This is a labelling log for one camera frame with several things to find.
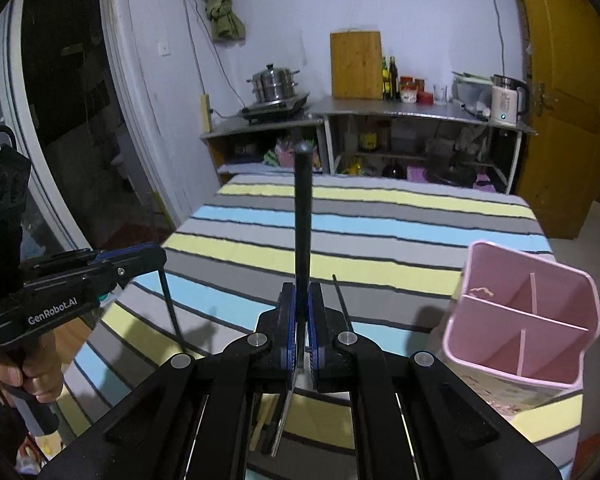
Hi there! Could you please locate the black chopstick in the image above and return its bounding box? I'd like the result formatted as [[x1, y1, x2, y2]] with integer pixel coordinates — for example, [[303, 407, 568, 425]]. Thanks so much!
[[332, 273, 354, 333], [158, 268, 187, 353]]

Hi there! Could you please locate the black handled utensil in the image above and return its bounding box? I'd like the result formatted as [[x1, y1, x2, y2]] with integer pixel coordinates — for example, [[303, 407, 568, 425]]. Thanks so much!
[[268, 141, 313, 457]]

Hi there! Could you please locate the metal kitchen shelf table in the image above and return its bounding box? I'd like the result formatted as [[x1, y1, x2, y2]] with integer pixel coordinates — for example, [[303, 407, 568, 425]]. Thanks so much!
[[308, 96, 536, 194]]

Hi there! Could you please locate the person's left hand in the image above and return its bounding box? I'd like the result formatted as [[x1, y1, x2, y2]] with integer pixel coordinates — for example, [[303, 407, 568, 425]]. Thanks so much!
[[0, 332, 64, 403]]

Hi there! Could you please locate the black chopstick on cloth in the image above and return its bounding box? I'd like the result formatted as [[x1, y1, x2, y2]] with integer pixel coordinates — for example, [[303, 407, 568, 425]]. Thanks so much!
[[332, 273, 354, 333]]

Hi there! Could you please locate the white power strip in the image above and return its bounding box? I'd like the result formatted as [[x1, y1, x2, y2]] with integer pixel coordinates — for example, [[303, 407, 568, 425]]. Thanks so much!
[[199, 93, 212, 133]]

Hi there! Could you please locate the low wooden side table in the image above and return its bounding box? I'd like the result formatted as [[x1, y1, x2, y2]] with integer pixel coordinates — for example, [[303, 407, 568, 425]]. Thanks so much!
[[200, 116, 330, 184]]

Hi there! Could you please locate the pink plastic utensil holder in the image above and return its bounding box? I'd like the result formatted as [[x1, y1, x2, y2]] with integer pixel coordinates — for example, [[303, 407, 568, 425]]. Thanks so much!
[[442, 239, 600, 392]]

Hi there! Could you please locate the black induction cooker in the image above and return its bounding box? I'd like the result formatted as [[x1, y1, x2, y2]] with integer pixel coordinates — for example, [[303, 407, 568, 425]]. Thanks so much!
[[238, 92, 310, 125]]

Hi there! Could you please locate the dark sauce bottle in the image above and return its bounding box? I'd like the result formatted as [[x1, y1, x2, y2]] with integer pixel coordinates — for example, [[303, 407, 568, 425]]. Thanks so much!
[[389, 56, 401, 101]]

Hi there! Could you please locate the stainless steel steamer pot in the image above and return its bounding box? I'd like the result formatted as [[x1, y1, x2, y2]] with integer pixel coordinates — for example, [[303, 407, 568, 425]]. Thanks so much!
[[248, 64, 298, 103]]

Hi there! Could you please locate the red low tin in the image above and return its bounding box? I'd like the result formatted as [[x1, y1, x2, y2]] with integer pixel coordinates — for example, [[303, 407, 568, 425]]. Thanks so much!
[[417, 91, 434, 105]]

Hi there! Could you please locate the red lidded jar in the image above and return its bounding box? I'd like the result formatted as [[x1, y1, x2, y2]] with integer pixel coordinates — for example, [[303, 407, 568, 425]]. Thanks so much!
[[399, 76, 419, 104]]

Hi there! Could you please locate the green label bottle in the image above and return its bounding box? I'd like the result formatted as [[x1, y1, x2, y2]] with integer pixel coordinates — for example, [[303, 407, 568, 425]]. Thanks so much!
[[381, 56, 391, 100]]

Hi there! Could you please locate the clear drinking glass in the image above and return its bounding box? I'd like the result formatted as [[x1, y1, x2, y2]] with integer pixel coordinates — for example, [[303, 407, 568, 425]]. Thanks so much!
[[434, 84, 449, 106]]

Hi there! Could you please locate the wooden cutting board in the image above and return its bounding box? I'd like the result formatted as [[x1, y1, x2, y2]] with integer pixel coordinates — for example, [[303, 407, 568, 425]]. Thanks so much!
[[330, 30, 382, 100]]

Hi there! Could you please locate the clear plastic container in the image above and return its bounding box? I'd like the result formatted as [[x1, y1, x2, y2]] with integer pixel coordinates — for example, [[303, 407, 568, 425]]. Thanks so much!
[[452, 72, 493, 113]]

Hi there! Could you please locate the white electric kettle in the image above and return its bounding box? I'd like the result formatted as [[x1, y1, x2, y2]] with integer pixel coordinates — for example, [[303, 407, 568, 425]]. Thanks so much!
[[491, 75, 530, 126]]

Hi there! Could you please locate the yellow wooden door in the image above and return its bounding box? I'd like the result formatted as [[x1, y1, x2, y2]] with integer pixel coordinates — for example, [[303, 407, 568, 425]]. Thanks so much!
[[517, 0, 600, 238]]

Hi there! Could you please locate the green hanging cloth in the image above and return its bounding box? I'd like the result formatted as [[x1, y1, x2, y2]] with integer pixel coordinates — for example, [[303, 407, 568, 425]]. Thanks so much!
[[204, 0, 246, 42]]

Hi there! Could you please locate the white wall switch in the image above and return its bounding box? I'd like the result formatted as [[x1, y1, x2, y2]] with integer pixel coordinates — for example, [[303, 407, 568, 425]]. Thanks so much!
[[157, 41, 171, 56]]

